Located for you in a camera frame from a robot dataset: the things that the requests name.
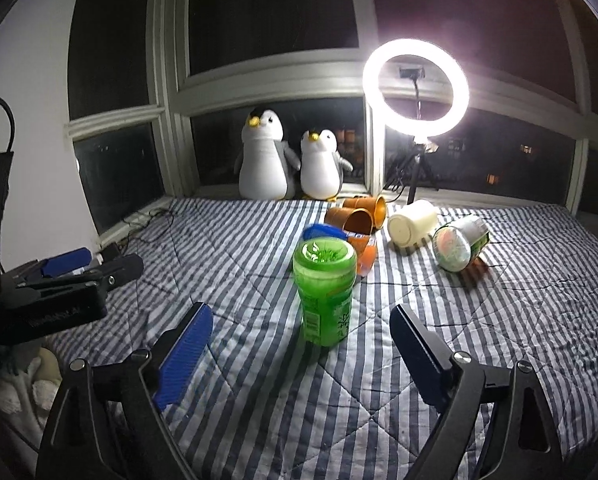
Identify black phone holder gooseneck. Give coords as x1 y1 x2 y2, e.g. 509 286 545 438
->
399 64 426 122

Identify green translucent cup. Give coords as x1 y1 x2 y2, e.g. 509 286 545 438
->
292 237 358 347

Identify white cup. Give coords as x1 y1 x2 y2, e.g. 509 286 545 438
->
387 199 440 257

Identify small penguin plush toy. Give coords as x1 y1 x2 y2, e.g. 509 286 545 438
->
299 129 354 201

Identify black cables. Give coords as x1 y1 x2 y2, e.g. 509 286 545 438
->
99 206 179 261

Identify striped quilted blanket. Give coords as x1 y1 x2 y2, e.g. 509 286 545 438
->
44 195 598 480

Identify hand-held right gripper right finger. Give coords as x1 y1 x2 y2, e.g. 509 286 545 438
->
390 304 564 480

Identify black tripod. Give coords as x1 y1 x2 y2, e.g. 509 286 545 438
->
386 141 442 206

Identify white fuzzy cloth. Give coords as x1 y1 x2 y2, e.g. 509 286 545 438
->
0 345 64 461

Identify large penguin plush toy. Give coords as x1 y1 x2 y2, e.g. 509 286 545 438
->
234 106 302 201

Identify clear cup with green label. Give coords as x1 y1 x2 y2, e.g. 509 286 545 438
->
432 215 490 273

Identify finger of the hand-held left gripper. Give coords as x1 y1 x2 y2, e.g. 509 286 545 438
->
39 247 92 278
16 254 145 292

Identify orange bottle blue cap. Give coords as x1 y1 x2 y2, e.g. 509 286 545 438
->
301 224 380 277

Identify white window frame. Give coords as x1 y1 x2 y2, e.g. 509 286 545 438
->
66 0 598 241

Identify ring light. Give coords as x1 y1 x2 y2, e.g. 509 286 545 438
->
363 38 470 137

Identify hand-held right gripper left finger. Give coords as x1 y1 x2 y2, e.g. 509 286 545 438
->
36 302 215 480

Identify orange cup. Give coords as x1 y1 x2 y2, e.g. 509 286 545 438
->
342 195 387 231
324 207 377 241

